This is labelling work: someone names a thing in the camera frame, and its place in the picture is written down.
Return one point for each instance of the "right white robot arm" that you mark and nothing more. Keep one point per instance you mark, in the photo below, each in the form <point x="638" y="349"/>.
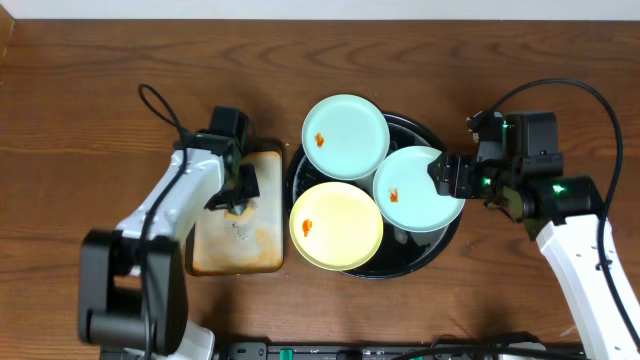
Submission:
<point x="519" y="168"/>

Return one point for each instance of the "mint plate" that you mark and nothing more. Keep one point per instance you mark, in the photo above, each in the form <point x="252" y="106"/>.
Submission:
<point x="345" y="137"/>
<point x="406" y="195"/>

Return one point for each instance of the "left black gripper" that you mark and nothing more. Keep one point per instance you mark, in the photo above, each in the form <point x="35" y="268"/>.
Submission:
<point x="239" y="189"/>

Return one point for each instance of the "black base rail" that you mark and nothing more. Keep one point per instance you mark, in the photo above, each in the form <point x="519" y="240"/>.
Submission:
<point x="439" y="350"/>

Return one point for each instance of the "yellow plate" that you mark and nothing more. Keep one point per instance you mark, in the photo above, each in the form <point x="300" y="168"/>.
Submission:
<point x="336" y="226"/>

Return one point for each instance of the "green yellow sponge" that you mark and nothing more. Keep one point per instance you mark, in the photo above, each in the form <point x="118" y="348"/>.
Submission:
<point x="241" y="212"/>

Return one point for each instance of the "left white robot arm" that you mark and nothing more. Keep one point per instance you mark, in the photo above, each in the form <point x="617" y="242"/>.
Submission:
<point x="132" y="290"/>

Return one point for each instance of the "black round tray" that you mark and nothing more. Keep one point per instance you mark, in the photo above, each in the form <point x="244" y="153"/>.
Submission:
<point x="401" y="252"/>

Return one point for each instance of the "black rectangular soapy tray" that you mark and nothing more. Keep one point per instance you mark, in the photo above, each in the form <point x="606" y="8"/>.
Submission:
<point x="217" y="246"/>

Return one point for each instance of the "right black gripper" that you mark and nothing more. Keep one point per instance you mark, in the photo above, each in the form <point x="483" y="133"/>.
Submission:
<point x="451" y="175"/>

